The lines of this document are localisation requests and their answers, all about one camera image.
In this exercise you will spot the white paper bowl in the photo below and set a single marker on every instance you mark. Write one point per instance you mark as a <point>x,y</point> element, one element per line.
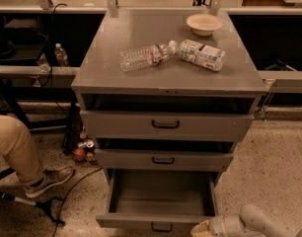
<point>204,24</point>

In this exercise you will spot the red apple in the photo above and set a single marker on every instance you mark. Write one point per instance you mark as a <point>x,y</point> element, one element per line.
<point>79,154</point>

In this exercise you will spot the clear empty plastic bottle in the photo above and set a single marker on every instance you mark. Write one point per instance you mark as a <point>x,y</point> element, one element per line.
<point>143,57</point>

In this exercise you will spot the black chair base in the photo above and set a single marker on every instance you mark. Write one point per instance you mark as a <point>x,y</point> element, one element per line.
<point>44,206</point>

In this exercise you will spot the grey sneaker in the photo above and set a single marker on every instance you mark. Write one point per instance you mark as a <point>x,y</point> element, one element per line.
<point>52,178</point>

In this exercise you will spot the metal can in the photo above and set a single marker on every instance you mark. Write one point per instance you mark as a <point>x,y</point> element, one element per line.
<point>87,143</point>

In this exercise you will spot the person's leg in khaki trousers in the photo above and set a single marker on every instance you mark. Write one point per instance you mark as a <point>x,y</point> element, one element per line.
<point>19,151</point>

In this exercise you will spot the grey middle drawer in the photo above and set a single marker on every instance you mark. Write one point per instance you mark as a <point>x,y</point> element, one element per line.
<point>163,160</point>

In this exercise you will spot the grey drawer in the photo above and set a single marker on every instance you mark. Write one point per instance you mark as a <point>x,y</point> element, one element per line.
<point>166,126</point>
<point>163,160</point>
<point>161,201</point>

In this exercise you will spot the grey metal drawer cabinet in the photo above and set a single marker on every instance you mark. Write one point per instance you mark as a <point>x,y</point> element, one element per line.
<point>175,86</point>

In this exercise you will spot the grey bottom drawer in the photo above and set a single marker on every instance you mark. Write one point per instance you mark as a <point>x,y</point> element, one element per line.
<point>161,201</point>

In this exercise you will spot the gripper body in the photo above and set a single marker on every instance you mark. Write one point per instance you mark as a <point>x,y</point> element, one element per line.
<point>219,226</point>

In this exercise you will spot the grey top drawer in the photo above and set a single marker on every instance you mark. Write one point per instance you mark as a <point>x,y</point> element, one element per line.
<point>166,126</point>

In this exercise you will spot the white labelled plastic bottle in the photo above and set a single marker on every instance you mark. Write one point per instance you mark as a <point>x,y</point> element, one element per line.
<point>197,53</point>

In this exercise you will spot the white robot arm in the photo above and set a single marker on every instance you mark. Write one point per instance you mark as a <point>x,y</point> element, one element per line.
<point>249,222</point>

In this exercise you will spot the upright water bottle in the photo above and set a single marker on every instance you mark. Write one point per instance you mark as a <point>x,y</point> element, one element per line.
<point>61,57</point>

